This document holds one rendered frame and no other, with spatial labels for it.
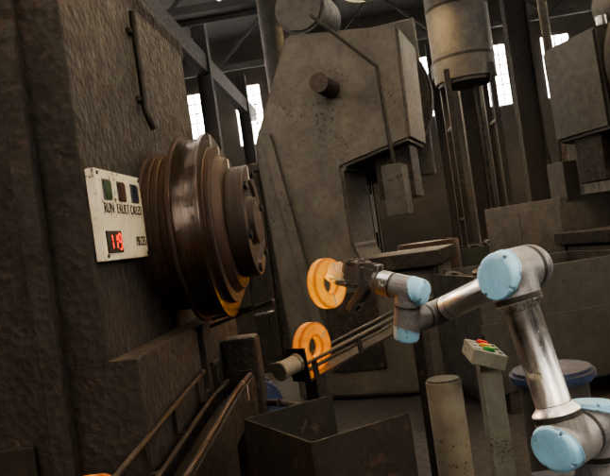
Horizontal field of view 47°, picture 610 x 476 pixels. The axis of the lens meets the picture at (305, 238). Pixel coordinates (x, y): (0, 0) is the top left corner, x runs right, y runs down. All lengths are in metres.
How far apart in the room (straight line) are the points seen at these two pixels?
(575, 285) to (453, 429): 1.73
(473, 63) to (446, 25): 0.69
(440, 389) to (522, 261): 0.78
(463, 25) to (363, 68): 6.21
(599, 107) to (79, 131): 4.08
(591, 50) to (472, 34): 5.62
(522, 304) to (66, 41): 1.16
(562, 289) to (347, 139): 1.56
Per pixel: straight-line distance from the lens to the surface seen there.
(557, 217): 5.49
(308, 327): 2.25
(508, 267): 1.74
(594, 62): 5.09
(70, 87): 1.44
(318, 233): 4.49
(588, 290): 4.04
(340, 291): 2.23
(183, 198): 1.61
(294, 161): 4.55
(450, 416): 2.44
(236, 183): 1.69
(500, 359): 2.40
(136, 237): 1.57
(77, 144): 1.41
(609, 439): 1.91
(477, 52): 10.57
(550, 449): 1.80
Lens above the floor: 1.04
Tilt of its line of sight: level
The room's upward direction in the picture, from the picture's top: 8 degrees counter-clockwise
